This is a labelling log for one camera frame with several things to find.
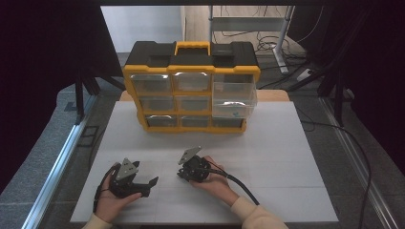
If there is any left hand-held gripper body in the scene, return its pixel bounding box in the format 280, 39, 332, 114
108, 157, 153, 199

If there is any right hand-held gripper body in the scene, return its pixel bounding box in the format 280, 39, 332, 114
176, 145, 213, 184

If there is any clear plastic drawer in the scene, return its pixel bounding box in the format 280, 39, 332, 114
211, 73, 258, 119

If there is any yellow black organizer box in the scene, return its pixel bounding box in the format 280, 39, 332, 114
122, 40, 262, 135

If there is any person's left hand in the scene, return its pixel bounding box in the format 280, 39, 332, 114
95, 173, 143, 224

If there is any person's right hand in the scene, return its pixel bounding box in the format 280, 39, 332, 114
190, 155, 241, 207

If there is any group of small clear drawers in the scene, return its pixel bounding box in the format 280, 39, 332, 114
130, 73, 245, 129

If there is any black stand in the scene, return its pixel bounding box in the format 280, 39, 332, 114
74, 73, 100, 126

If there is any black curtain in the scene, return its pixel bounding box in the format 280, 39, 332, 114
288, 0, 405, 177
0, 0, 126, 195

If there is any white power strip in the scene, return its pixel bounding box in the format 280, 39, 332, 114
295, 68, 315, 82

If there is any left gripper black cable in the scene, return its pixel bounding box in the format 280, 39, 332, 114
92, 162, 122, 214

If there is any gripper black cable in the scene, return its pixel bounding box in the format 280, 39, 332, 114
205, 160, 261, 206
92, 162, 122, 214

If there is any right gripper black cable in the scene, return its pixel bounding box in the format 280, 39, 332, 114
205, 160, 261, 206

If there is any aluminium rail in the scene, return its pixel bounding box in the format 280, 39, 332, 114
319, 95, 399, 229
21, 94, 98, 229

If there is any grey metal desk frame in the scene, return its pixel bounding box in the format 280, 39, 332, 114
208, 5, 296, 76

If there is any black floor cable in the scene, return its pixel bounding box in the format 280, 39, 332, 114
297, 106, 373, 229

